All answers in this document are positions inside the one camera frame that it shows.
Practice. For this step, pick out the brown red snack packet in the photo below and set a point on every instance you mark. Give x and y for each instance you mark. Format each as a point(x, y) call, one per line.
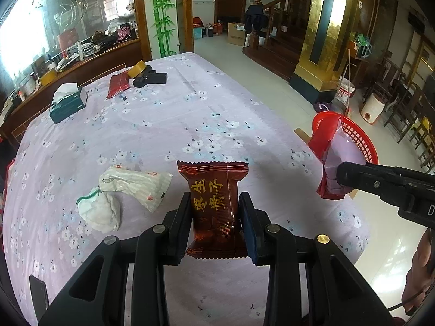
point(216, 219)

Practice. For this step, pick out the person's right hand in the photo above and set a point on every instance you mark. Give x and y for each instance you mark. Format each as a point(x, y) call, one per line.
point(418, 279)

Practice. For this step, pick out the golden pillar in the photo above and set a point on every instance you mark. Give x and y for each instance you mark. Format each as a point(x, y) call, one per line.
point(325, 49)

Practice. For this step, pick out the white striped plastic bag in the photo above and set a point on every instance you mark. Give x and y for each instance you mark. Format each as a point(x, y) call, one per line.
point(148, 187)

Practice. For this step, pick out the white cylinder stool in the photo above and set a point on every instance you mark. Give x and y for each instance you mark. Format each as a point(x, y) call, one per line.
point(372, 108)

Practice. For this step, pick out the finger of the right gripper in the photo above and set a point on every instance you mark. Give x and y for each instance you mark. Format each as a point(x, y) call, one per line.
point(384, 181)

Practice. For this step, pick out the black smartphone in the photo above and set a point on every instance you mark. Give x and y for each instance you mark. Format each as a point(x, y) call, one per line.
point(40, 299)

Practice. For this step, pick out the purple red wrapper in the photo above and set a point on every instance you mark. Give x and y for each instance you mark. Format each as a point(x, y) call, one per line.
point(333, 146)

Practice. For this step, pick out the teal tissue box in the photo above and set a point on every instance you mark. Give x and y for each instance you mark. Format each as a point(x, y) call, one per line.
point(68, 99)

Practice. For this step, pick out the lilac floral tablecloth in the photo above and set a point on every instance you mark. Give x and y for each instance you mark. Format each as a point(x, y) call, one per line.
point(199, 115)

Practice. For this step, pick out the wooden staircase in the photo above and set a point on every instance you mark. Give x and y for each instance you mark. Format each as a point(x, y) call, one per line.
point(277, 34)

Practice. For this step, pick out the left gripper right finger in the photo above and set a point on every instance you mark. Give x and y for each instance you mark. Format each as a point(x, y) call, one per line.
point(311, 281)

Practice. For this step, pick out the bamboo painted panel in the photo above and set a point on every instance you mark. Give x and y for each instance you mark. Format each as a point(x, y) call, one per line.
point(162, 27)

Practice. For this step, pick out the purple mop head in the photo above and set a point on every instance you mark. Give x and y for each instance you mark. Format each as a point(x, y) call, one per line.
point(320, 107)

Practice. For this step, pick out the wooden sideboard counter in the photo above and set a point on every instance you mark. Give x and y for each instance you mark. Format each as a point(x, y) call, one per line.
point(83, 73)

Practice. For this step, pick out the brown cardboard box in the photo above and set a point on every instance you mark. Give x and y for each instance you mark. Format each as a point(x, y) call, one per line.
point(236, 34)

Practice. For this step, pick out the black pouch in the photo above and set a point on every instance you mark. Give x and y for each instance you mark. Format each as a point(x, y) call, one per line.
point(150, 77)

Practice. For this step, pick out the yellow tape roll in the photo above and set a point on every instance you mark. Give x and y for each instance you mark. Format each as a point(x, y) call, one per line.
point(136, 70)

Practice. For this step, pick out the white bucket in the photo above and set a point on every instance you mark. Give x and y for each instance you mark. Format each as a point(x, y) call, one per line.
point(344, 91)

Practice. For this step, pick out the red plastic mesh basket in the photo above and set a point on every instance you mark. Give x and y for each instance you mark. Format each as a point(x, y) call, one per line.
point(360, 139)

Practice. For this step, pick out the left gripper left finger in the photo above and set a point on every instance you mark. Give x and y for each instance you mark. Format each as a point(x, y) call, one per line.
point(95, 294)

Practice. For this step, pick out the white cotton glove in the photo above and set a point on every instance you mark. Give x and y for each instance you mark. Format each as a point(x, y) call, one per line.
point(100, 210)

